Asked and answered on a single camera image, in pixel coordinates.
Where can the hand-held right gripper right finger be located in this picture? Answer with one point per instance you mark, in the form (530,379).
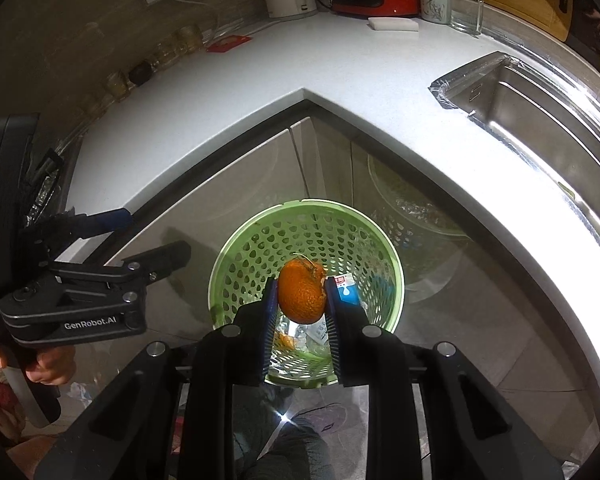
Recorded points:
(332,325)

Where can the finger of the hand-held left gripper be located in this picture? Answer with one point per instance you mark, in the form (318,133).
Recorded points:
(170,255)
(107,219)

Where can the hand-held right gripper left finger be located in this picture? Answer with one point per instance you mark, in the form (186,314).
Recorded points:
(270,325)

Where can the green perforated plastic basket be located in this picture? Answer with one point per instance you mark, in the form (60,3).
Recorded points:
(260,240)

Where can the person's left hand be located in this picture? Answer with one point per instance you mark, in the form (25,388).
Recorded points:
(52,366)

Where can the orange mesh wrapper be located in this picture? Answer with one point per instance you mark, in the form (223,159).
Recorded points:
(283,341)

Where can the clear crumpled plastic bag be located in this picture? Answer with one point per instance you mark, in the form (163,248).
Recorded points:
(307,335)

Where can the blue and white wrapper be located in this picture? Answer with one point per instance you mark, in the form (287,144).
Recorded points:
(345,290)

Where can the wide beige cabinet door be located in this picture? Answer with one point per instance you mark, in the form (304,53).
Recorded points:
(190,200)
(480,285)

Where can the grey slipper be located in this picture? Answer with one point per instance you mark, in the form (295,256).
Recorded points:
(322,417)

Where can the clear glass jar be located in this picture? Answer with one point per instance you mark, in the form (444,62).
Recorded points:
(117,86)
(163,56)

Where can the dark glass jar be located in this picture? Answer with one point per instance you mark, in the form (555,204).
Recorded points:
(140,74)

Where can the narrow beige cabinet door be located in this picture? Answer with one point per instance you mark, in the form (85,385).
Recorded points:
(301,155)

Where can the red flat packet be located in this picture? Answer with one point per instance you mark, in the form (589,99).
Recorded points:
(229,43)

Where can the stainless steel sink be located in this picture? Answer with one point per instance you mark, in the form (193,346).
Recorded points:
(545,110)

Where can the white sponge block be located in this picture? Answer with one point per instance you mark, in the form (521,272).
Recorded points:
(394,23)

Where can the square clear glass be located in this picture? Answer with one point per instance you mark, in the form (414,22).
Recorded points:
(466,12)

